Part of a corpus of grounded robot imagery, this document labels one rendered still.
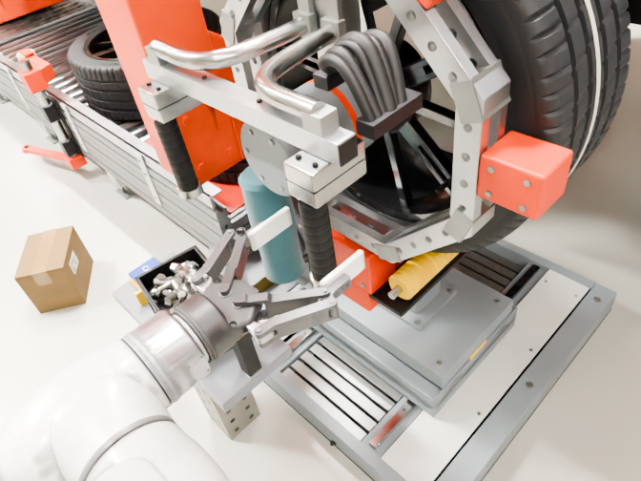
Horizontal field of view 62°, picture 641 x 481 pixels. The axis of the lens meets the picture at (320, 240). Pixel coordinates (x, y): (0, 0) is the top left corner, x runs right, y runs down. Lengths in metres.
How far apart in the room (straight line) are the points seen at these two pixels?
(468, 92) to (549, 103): 0.12
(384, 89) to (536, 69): 0.20
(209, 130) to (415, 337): 0.71
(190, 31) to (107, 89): 1.10
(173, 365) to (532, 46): 0.55
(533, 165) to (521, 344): 0.88
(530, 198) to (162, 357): 0.47
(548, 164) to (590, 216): 1.35
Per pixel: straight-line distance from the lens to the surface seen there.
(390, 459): 1.34
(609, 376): 1.62
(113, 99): 2.34
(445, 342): 1.32
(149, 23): 1.21
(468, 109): 0.70
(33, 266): 1.97
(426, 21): 0.69
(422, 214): 1.00
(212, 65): 0.77
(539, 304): 1.62
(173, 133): 0.89
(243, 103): 0.70
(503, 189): 0.73
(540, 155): 0.73
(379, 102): 0.63
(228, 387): 1.04
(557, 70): 0.75
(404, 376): 1.36
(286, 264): 1.08
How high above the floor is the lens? 1.29
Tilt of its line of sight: 42 degrees down
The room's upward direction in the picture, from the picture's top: 10 degrees counter-clockwise
